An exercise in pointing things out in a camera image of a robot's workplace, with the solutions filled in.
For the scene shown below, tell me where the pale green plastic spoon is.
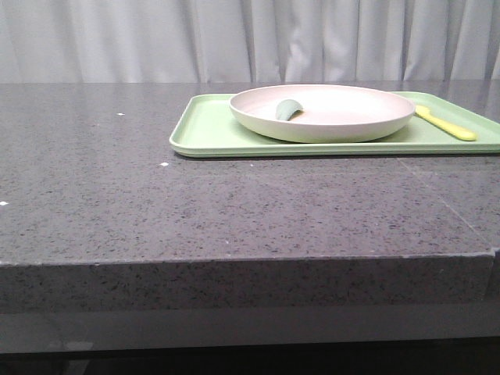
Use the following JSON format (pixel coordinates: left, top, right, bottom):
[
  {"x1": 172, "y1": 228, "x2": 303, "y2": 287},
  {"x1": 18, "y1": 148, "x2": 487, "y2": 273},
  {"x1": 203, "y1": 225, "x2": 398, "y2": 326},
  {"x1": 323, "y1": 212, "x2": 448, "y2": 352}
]
[{"x1": 275, "y1": 98, "x2": 303, "y2": 121}]

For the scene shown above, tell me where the grey pleated curtain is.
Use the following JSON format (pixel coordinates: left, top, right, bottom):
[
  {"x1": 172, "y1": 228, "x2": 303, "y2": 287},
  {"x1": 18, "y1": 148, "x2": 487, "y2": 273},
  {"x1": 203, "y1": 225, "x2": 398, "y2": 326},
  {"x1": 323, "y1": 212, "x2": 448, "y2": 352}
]
[{"x1": 1, "y1": 1, "x2": 499, "y2": 84}]

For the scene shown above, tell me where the light green plastic tray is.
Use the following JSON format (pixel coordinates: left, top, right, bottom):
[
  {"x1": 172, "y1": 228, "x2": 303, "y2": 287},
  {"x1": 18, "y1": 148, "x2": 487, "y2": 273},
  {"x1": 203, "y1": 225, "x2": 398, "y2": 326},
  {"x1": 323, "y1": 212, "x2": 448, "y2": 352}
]
[{"x1": 170, "y1": 91, "x2": 499, "y2": 158}]

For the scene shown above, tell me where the white round plate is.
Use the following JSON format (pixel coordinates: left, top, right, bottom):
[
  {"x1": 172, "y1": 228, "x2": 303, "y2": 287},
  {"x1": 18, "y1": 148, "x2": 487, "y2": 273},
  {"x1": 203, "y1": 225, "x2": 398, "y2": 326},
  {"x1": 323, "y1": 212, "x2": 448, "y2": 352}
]
[{"x1": 230, "y1": 84, "x2": 415, "y2": 143}]

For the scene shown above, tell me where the yellow plastic fork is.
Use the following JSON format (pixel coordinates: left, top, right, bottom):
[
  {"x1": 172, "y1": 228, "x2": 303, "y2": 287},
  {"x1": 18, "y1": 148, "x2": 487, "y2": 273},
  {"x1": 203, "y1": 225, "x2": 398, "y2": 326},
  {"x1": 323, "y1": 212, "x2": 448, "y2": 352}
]
[{"x1": 415, "y1": 105, "x2": 477, "y2": 141}]

